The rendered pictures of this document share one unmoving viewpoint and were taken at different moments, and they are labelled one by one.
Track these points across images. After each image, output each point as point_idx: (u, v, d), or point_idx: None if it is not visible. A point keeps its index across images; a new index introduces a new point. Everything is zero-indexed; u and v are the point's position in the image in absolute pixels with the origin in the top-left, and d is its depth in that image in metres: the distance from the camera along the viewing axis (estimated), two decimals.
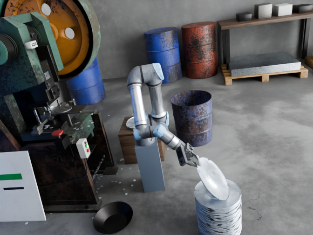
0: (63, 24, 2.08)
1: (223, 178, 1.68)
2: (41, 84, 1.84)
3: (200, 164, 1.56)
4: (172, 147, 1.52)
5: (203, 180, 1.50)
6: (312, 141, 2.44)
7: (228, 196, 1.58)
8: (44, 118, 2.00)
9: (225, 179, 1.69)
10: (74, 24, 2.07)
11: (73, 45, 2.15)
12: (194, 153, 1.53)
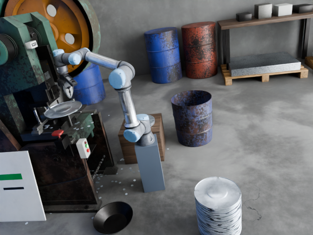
0: None
1: (57, 116, 1.91)
2: (41, 84, 1.84)
3: (71, 96, 1.96)
4: (64, 71, 1.83)
5: (66, 103, 2.13)
6: (312, 141, 2.44)
7: (44, 115, 1.97)
8: (44, 118, 2.00)
9: (56, 117, 1.90)
10: None
11: (25, 12, 2.08)
12: None
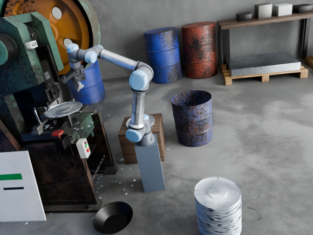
0: (46, 12, 2.05)
1: (80, 105, 2.05)
2: (41, 84, 1.84)
3: (77, 91, 1.89)
4: (69, 65, 1.76)
5: (47, 114, 1.99)
6: (312, 141, 2.44)
7: (72, 113, 1.93)
8: (44, 118, 2.00)
9: (81, 105, 2.04)
10: (49, 1, 2.01)
11: (68, 17, 2.05)
12: (78, 84, 1.82)
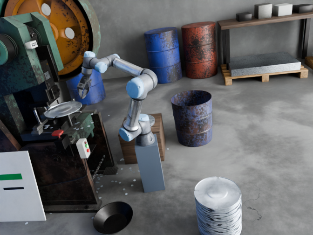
0: (59, 50, 2.19)
1: (64, 103, 2.14)
2: (41, 84, 1.84)
3: (83, 98, 1.95)
4: (83, 72, 1.84)
5: (64, 114, 1.92)
6: (312, 141, 2.44)
7: (79, 102, 2.11)
8: (44, 118, 2.00)
9: (65, 102, 2.15)
10: (61, 60, 2.23)
11: None
12: (89, 89, 1.92)
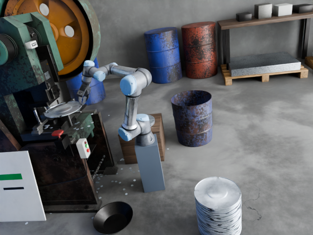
0: None
1: (46, 114, 1.98)
2: (41, 84, 1.84)
3: (83, 104, 2.03)
4: (83, 80, 1.92)
5: (78, 104, 2.09)
6: (312, 141, 2.44)
7: (51, 107, 2.10)
8: (44, 118, 2.00)
9: (44, 114, 1.98)
10: (32, 2, 2.03)
11: (53, 4, 2.02)
12: (88, 96, 2.00)
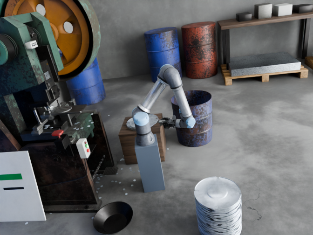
0: None
1: None
2: (41, 84, 1.84)
3: (158, 120, 2.40)
4: None
5: (151, 124, 2.45)
6: (312, 141, 2.44)
7: (151, 114, 2.65)
8: (44, 118, 2.00)
9: None
10: (28, 5, 2.05)
11: (48, 3, 2.02)
12: (165, 117, 2.34)
